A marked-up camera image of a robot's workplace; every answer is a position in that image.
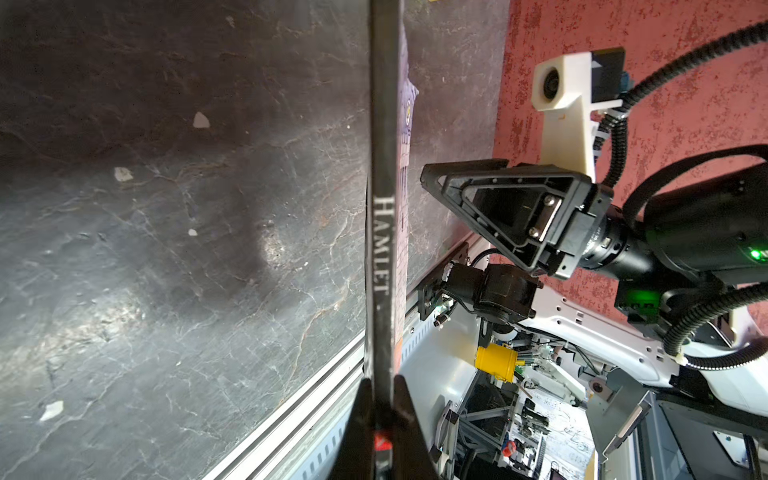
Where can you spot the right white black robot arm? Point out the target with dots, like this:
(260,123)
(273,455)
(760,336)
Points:
(688,246)

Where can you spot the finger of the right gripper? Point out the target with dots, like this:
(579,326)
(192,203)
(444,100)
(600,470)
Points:
(511,207)

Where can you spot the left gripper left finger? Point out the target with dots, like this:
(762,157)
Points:
(355,457)

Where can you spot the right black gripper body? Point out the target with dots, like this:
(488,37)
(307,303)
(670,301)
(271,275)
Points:
(580,236)

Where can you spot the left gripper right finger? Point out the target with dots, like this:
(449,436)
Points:
(411,459)

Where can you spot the red pink picture book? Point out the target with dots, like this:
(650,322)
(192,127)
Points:
(389,456)

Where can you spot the yellow cylinder part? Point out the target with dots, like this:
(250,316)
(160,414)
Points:
(498,361)

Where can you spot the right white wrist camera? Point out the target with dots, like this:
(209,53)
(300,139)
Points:
(567,90)

